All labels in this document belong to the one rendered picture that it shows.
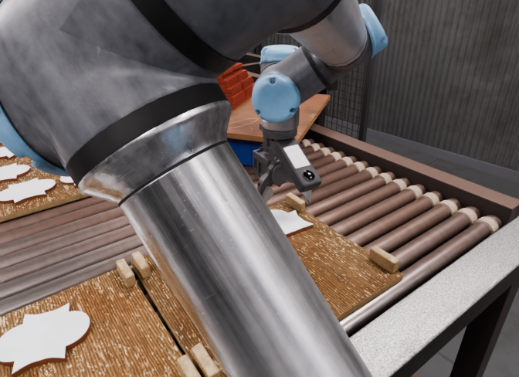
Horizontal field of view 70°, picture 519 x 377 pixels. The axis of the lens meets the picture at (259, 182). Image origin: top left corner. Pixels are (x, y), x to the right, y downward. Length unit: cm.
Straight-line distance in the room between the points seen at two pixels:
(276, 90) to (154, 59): 37
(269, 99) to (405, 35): 321
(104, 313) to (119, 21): 58
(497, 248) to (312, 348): 75
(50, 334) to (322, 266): 48
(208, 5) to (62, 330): 60
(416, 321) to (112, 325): 51
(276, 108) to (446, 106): 312
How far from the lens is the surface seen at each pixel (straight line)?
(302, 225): 85
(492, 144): 358
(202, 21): 21
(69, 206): 111
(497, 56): 345
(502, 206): 107
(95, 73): 22
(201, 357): 59
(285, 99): 58
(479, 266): 89
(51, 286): 85
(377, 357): 66
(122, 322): 70
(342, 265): 77
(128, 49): 22
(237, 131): 113
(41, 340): 71
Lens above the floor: 143
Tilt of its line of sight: 28 degrees down
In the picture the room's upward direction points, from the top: 1 degrees counter-clockwise
